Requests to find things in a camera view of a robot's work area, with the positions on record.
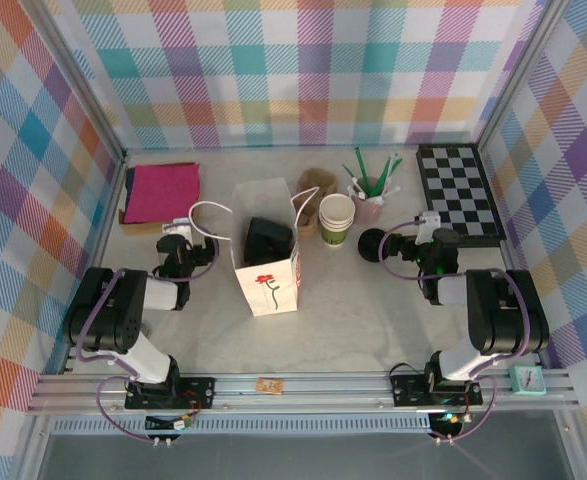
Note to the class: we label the pink straw holder cup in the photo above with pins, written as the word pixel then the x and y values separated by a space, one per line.
pixel 368 212

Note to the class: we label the mint green small clock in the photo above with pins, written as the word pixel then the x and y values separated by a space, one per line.
pixel 527 380

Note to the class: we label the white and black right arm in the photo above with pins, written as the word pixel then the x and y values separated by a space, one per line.
pixel 503 310

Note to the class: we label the pale green wrapped straw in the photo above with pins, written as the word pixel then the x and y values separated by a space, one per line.
pixel 394 167

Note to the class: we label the small black connector board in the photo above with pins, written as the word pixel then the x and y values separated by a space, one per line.
pixel 165 424
pixel 450 417

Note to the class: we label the stack of cardboard cup carriers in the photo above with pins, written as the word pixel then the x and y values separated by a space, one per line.
pixel 318 180

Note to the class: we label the pink paper napkin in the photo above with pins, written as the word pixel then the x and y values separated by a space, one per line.
pixel 163 195

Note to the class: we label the black paper napkin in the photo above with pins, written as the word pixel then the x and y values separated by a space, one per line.
pixel 268 240

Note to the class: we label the dark blue paper napkin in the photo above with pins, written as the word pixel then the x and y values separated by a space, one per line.
pixel 129 187

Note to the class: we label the stack of green paper cups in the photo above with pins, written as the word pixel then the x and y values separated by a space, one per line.
pixel 338 215

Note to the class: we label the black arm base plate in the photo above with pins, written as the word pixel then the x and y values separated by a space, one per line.
pixel 200 392
pixel 405 390

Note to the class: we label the black and grey chessboard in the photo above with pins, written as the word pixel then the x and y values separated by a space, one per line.
pixel 460 190

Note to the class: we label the small orange paper label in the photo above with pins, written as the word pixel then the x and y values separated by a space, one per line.
pixel 269 386

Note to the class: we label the green drinking straw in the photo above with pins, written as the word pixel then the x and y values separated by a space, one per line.
pixel 362 170
pixel 382 175

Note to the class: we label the stack of black cup lids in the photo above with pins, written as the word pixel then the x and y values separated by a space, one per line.
pixel 370 245

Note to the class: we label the white wrapped straw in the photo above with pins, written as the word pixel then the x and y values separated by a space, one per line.
pixel 357 191
pixel 388 196

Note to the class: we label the wide aluminium mounting rail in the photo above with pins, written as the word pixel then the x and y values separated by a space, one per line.
pixel 323 395

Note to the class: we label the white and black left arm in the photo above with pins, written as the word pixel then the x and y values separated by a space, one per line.
pixel 108 310

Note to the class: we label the aluminium frame post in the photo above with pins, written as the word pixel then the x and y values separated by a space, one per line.
pixel 523 70
pixel 80 80

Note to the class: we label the short dark green straw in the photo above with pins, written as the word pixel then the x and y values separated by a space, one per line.
pixel 350 175

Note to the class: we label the white flower print paper bag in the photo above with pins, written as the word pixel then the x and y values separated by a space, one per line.
pixel 268 295

